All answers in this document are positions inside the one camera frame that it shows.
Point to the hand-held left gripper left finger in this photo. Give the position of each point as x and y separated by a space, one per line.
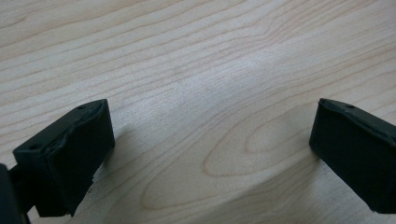
67 155

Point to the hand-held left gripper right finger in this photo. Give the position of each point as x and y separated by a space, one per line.
355 149

